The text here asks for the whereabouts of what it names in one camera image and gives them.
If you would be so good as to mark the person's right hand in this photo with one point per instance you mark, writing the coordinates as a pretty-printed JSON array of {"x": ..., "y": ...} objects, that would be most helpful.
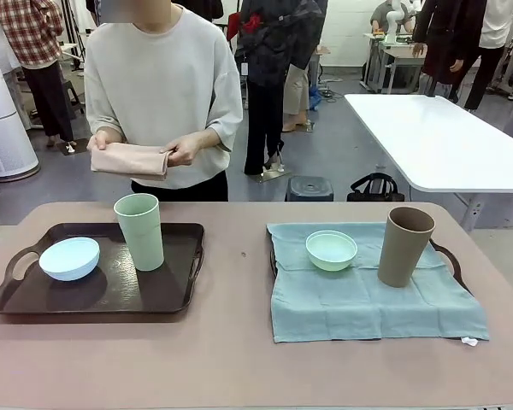
[{"x": 99, "y": 140}]

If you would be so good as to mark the person's left hand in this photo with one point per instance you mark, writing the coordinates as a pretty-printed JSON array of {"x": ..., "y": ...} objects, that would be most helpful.
[{"x": 186, "y": 149}]

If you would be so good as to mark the beige cloth mat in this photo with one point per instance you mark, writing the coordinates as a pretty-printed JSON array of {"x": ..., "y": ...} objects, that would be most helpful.
[{"x": 128, "y": 160}]

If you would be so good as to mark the tall green cup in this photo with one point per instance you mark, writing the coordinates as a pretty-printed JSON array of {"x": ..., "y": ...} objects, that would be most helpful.
[{"x": 143, "y": 239}]

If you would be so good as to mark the light blue bowl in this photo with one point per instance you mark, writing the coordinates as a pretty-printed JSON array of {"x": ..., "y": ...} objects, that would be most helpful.
[{"x": 68, "y": 260}]

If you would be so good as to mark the mint green bowl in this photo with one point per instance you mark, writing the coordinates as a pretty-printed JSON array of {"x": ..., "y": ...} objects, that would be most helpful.
[{"x": 331, "y": 256}]

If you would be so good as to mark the blue cloth mat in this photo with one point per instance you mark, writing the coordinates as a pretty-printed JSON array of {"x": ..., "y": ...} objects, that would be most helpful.
[{"x": 346, "y": 307}]

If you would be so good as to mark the tall brown cup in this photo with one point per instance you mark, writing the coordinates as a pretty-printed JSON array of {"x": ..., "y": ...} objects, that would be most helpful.
[{"x": 402, "y": 252}]

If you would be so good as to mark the person's left forearm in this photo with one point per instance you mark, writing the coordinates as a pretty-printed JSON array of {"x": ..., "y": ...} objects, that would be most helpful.
[{"x": 207, "y": 137}]

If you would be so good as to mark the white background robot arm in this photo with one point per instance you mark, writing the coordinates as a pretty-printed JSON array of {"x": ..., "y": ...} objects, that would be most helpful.
[{"x": 393, "y": 17}]

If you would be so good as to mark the dark brown serving tray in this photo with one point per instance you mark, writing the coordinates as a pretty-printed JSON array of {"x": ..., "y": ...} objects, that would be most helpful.
[
  {"x": 456, "y": 267},
  {"x": 111, "y": 294}
]

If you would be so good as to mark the grey floor plate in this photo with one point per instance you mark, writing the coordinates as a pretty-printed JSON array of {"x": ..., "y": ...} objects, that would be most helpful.
[{"x": 79, "y": 146}]

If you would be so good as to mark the black step stool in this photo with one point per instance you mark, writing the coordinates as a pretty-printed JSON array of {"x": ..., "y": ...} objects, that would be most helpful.
[{"x": 72, "y": 91}]

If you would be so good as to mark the person in white shirt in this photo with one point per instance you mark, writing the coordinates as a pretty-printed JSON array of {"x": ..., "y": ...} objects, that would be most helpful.
[{"x": 162, "y": 77}]

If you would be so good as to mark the bystander in tan trousers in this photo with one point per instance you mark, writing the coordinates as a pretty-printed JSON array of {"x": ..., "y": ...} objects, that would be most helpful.
[{"x": 295, "y": 89}]

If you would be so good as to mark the bystander in red plaid shirt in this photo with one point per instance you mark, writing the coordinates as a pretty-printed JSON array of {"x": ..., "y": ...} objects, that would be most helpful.
[{"x": 30, "y": 34}]

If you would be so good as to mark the dark blue plastic stool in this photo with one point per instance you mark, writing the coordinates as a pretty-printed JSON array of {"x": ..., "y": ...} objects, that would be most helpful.
[{"x": 310, "y": 188}]

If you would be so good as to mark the bystander in dark jacket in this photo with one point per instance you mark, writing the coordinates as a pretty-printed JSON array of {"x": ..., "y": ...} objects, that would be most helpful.
[{"x": 273, "y": 42}]

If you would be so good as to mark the black bag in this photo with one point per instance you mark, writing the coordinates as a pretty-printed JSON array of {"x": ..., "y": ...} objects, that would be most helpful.
[{"x": 376, "y": 190}]

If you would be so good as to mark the grey background desk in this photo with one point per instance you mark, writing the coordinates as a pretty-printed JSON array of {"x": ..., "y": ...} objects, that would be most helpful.
[{"x": 393, "y": 55}]

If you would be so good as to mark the white side table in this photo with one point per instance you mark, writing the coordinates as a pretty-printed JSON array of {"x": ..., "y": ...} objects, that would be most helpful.
[{"x": 432, "y": 136}]

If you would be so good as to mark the bystander in black coat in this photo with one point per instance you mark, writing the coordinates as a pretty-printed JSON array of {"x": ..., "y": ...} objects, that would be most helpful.
[{"x": 449, "y": 34}]

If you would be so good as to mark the bystander in white top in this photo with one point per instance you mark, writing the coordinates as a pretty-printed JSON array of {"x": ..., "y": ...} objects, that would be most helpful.
[{"x": 496, "y": 21}]

